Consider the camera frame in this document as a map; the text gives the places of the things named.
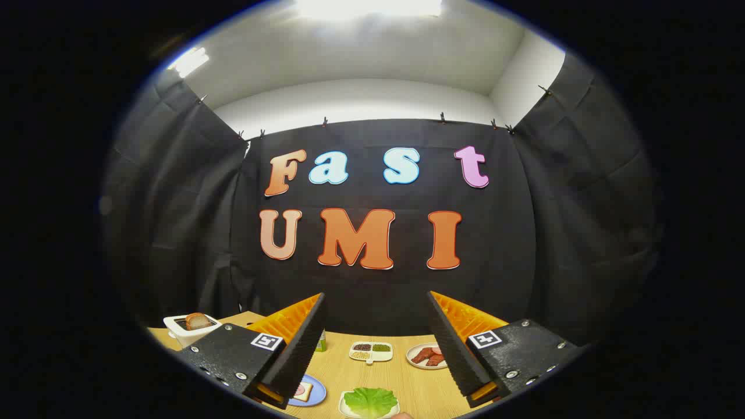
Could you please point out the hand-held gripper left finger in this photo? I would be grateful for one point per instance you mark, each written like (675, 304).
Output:
(302, 349)

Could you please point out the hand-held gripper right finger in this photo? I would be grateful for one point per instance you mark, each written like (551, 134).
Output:
(451, 349)

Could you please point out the green lettuce leaf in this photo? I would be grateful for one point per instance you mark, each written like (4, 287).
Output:
(369, 400)

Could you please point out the toasted bread slice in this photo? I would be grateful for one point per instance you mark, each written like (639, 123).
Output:
(198, 320)

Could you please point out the green silver bottle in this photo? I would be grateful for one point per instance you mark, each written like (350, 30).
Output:
(320, 343)

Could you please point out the brown meat piece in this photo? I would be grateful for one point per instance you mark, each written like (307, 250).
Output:
(425, 354)
(435, 360)

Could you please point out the white oval plate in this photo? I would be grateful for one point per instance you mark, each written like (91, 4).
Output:
(412, 356)

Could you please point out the bread slice with ham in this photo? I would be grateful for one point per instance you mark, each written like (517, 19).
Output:
(302, 393)

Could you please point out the blue plate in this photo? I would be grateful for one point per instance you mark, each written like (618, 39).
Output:
(317, 396)

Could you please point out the pile of yellow beans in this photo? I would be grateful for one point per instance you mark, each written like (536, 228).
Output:
(361, 355)

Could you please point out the white divided dish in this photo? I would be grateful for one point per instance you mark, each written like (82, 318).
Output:
(381, 355)

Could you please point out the white square plate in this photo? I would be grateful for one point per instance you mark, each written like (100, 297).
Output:
(343, 407)

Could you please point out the black backdrop cloth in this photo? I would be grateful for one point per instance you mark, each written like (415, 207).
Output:
(372, 291)

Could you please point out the white toaster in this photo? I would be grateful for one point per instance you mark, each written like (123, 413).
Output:
(174, 334)

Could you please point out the ceiling light panel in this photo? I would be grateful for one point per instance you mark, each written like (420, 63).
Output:
(189, 61)

